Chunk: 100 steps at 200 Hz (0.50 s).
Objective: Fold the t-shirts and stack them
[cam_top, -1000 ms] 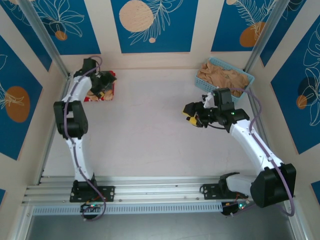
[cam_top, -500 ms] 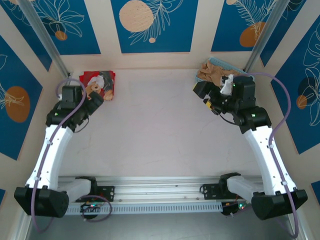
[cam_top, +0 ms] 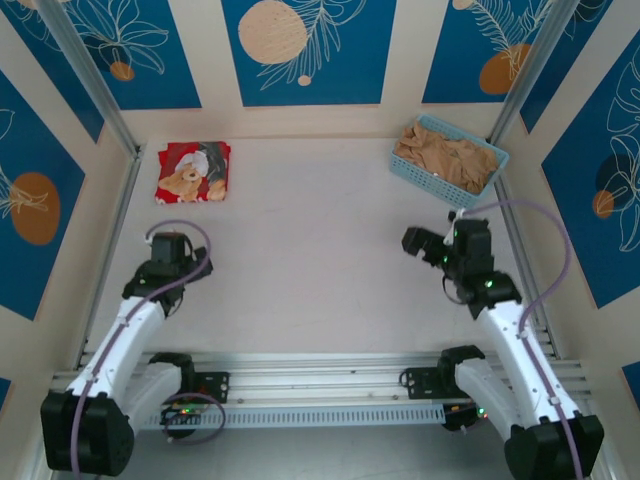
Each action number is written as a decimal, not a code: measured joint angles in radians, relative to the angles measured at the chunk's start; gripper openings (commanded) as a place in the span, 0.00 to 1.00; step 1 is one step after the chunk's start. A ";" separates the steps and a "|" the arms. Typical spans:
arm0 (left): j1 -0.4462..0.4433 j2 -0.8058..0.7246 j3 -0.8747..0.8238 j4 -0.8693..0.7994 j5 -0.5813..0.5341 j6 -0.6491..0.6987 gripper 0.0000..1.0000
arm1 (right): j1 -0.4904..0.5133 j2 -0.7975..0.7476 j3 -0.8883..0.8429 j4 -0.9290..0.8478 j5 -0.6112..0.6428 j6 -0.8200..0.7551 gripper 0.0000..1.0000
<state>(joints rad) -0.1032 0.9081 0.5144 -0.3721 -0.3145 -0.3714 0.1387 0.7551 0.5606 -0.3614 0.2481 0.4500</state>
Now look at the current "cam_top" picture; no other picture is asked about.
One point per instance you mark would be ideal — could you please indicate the red printed t-shirt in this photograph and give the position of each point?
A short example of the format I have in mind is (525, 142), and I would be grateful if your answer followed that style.
(192, 172)

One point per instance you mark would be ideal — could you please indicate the light blue plastic basket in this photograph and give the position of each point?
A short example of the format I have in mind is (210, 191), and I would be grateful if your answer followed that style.
(425, 175)

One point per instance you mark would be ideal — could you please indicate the tan t-shirt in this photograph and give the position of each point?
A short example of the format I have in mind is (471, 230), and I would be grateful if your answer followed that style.
(445, 155)

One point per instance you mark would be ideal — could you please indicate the small black controller board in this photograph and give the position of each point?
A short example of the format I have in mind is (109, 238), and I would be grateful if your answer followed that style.
(181, 414)
(465, 417)

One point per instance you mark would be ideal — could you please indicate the blue floral wall poster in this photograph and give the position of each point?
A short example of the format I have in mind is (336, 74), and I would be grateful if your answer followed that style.
(50, 75)
(600, 200)
(475, 50)
(30, 225)
(310, 50)
(150, 50)
(590, 60)

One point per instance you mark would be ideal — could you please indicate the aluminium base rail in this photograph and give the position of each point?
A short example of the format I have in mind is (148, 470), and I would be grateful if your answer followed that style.
(320, 372)

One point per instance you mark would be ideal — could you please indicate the aluminium frame post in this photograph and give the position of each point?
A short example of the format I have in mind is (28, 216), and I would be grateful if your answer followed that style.
(530, 70)
(85, 65)

